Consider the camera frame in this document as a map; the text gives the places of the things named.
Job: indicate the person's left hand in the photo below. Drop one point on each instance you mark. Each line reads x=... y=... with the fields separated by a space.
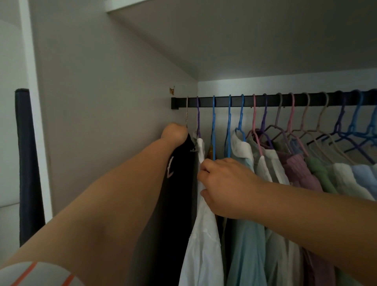
x=175 y=135

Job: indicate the person's right hand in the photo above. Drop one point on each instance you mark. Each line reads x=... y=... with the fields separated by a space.
x=232 y=188

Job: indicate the beige plastic hanger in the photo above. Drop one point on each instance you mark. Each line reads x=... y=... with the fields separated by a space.
x=186 y=112
x=322 y=115
x=304 y=115

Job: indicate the white t-shirt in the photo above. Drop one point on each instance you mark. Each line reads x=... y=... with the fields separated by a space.
x=265 y=171

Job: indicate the blue plastic hanger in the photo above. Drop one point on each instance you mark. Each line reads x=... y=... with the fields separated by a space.
x=228 y=123
x=213 y=123
x=241 y=118
x=355 y=118
x=372 y=120

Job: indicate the white floral blouse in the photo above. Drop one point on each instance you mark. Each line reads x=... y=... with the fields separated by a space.
x=281 y=171

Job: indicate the black sheer top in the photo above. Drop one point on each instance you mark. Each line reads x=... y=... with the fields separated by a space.
x=176 y=212

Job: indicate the mauve pink shorts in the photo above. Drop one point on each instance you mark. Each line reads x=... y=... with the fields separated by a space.
x=300 y=173

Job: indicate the white wardrobe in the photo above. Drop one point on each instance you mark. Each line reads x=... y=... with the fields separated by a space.
x=103 y=103

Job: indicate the green shorts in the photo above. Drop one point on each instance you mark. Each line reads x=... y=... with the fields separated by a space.
x=319 y=171

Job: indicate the mauve grey plastic hanger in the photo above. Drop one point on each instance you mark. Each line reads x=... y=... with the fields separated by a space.
x=278 y=112

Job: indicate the person's right forearm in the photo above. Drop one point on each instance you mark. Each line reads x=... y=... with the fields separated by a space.
x=324 y=224

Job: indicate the person's left forearm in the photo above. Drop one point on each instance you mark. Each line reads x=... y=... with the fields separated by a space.
x=88 y=229

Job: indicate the grey red striped pajama shirt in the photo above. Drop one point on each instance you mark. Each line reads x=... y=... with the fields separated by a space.
x=38 y=274

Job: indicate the small brass wall fitting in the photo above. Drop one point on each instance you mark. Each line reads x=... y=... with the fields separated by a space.
x=171 y=90

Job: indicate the black clothes rail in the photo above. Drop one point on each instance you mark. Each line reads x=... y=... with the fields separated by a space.
x=206 y=101

